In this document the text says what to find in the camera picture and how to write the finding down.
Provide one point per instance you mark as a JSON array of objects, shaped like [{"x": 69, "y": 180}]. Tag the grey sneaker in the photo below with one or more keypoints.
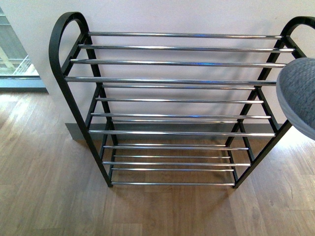
[{"x": 295, "y": 90}]

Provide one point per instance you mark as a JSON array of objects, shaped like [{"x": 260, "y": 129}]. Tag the black metal shoe rack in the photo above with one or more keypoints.
[{"x": 165, "y": 109}]

